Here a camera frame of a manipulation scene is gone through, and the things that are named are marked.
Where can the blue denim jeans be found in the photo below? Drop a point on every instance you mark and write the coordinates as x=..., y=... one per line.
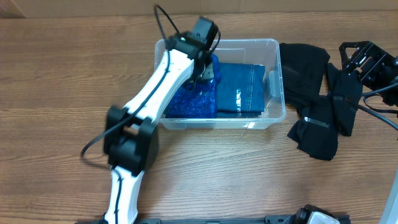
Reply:
x=240, y=92

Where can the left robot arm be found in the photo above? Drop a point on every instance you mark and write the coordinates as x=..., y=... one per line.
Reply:
x=131, y=136

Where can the blue sequin glitter cloth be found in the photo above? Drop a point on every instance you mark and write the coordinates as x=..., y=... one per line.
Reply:
x=196, y=100

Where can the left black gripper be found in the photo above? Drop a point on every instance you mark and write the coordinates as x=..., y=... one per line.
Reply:
x=209, y=73

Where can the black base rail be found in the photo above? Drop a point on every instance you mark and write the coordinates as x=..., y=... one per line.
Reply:
x=268, y=219

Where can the clear plastic storage bin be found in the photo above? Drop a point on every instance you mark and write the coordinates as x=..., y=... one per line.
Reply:
x=247, y=51

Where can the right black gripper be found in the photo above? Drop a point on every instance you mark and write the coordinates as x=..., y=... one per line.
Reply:
x=364, y=63

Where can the black garment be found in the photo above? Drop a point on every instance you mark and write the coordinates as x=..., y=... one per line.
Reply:
x=317, y=130
x=303, y=67

